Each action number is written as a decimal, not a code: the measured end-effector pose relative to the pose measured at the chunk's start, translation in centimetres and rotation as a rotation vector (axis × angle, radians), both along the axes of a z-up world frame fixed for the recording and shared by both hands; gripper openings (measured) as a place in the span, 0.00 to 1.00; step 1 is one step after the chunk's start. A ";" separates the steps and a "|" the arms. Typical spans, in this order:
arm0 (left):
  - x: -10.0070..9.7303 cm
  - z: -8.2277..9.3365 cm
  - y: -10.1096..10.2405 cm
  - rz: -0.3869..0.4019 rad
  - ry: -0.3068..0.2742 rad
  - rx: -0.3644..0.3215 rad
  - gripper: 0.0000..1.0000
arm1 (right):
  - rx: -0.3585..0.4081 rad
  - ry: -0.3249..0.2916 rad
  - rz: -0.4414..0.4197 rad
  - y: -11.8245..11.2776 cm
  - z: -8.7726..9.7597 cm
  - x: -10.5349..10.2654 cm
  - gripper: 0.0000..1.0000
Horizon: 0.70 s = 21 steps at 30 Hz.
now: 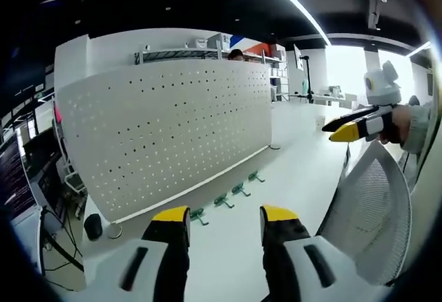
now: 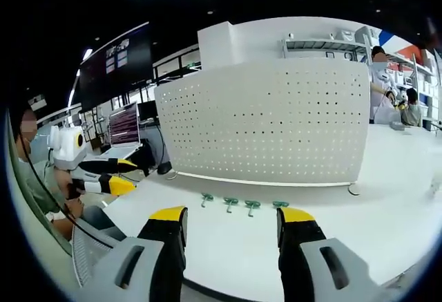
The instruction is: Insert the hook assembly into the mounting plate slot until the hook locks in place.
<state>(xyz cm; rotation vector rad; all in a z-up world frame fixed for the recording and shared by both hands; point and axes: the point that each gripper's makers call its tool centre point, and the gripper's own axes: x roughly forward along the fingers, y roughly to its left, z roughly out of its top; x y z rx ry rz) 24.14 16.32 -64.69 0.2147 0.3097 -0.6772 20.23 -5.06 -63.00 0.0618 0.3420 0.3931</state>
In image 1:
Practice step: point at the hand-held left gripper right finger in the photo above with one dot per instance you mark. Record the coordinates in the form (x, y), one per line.
(286, 243)

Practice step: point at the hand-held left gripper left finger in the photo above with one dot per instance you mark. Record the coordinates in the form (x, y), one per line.
(162, 246)

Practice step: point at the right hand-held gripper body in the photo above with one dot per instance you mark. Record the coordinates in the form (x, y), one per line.
(381, 89)

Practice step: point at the green hook assembly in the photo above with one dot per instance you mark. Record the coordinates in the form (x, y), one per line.
(255, 177)
(198, 216)
(240, 189)
(222, 201)

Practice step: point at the white perforated mounting plate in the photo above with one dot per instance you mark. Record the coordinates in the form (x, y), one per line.
(165, 132)

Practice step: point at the round white plate foot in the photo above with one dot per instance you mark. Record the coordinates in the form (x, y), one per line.
(275, 147)
(115, 231)

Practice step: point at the person's right hand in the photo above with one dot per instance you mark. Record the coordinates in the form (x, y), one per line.
(397, 124)

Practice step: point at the small white box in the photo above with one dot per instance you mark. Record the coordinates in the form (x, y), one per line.
(320, 124)

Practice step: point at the black tripod stand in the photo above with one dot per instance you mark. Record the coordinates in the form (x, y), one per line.
(307, 77)

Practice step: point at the black cylindrical speaker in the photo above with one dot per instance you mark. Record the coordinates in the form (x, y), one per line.
(93, 227)

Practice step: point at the metal storage shelf rack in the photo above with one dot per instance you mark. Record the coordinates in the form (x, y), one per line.
(276, 74)

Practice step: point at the long ceiling light strip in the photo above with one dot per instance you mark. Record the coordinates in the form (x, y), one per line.
(304, 8)

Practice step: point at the dark computer monitor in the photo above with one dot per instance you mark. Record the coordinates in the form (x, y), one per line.
(45, 163)

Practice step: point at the computer monitor with text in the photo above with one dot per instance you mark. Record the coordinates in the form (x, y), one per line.
(14, 177)

